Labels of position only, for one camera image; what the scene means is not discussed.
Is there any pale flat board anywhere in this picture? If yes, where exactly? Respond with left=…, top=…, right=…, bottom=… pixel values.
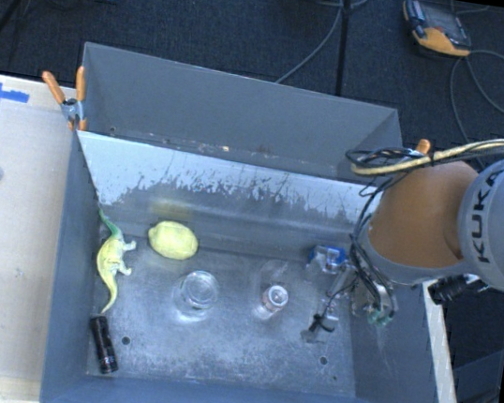
left=0, top=98, right=85, bottom=392

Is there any clear glass cup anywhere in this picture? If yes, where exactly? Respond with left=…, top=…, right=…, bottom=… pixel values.
left=167, top=265, right=225, bottom=329

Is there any grey metal bin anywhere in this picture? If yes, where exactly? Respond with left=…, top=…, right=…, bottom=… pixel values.
left=25, top=40, right=496, bottom=403

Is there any yellow lemon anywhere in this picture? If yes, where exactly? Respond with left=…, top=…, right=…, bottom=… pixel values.
left=144, top=216, right=202, bottom=264

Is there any yellow-green toy dinosaur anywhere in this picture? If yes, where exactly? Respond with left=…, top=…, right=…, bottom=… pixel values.
left=81, top=207, right=142, bottom=319

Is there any black cylinder on white bracket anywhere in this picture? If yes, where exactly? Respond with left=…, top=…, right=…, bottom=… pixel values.
left=425, top=268, right=483, bottom=308

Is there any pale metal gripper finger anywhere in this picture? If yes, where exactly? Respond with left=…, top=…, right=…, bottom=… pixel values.
left=298, top=320, right=332, bottom=348
left=315, top=296, right=345, bottom=334

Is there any clear plastic bottle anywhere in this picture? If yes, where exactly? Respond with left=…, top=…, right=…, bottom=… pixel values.
left=247, top=258, right=296, bottom=326

